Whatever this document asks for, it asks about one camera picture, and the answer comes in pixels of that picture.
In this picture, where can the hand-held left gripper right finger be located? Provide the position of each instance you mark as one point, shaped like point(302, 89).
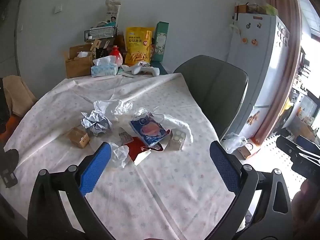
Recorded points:
point(223, 165)

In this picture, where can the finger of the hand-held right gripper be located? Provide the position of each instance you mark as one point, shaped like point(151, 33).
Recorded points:
point(308, 143)
point(287, 146)

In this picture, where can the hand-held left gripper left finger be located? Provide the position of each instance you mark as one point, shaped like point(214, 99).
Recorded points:
point(96, 167)

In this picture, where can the white tissue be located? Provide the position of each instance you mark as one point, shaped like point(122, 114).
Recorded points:
point(120, 156)

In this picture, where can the small cardboard box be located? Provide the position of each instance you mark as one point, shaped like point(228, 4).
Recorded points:
point(78, 137)

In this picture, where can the small printed label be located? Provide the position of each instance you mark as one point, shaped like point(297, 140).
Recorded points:
point(125, 138)

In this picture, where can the blue-grey paper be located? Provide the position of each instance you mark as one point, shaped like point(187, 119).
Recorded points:
point(96, 125)

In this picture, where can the red paper bag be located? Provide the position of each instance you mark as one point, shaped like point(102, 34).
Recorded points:
point(135, 147)

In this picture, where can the white dotted box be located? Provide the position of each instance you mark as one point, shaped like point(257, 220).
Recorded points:
point(177, 136)

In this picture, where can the twisted white plastic bag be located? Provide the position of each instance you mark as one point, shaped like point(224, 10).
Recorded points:
point(180, 125)

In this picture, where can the blue snack packet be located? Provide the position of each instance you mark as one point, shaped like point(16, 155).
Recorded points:
point(147, 130)

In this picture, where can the person's right hand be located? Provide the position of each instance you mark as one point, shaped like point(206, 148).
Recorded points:
point(308, 195)

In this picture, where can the clear plastic bag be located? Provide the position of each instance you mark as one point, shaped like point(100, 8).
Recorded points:
point(232, 141)

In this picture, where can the cluttered storage shelf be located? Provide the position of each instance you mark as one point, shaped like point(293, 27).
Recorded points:
point(303, 105)

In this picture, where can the brown figure fridge magnet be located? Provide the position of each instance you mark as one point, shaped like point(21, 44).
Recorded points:
point(253, 118)

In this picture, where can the crumpled white paper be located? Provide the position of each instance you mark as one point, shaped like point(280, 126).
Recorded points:
point(107, 107)

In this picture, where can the clear plastic wrap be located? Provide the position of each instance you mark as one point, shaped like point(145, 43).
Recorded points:
point(141, 112)

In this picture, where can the grey padded chair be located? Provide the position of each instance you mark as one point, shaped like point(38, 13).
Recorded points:
point(212, 85)

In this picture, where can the white refrigerator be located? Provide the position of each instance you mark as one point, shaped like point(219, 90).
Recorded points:
point(262, 67)

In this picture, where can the white dotted tablecloth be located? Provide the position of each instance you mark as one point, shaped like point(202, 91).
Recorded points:
point(150, 92)

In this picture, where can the light blue tissue box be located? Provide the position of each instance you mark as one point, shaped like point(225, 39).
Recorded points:
point(105, 70)

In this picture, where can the flat paper packet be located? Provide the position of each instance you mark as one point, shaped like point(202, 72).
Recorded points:
point(126, 74)

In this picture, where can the open cardboard box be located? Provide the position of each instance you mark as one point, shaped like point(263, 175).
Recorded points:
point(77, 66)

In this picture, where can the tan cloth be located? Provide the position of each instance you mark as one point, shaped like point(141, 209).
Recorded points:
point(17, 95)

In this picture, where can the white game controller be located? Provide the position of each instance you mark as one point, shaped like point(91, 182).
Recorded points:
point(140, 68)

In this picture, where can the red bottle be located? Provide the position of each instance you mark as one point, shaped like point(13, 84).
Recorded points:
point(116, 55)

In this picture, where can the black stick holder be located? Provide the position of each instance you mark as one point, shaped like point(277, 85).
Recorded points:
point(101, 52)

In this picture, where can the dark brown box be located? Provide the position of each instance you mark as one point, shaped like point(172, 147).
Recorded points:
point(120, 41)

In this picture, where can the yellow snack bag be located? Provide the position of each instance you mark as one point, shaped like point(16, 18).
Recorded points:
point(137, 45)

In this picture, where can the tall green box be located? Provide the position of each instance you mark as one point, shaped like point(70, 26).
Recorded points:
point(160, 40)

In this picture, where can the tall white carton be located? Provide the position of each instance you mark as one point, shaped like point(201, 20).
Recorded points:
point(112, 15)

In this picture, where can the white wall switch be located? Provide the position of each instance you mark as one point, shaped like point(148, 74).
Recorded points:
point(57, 8)

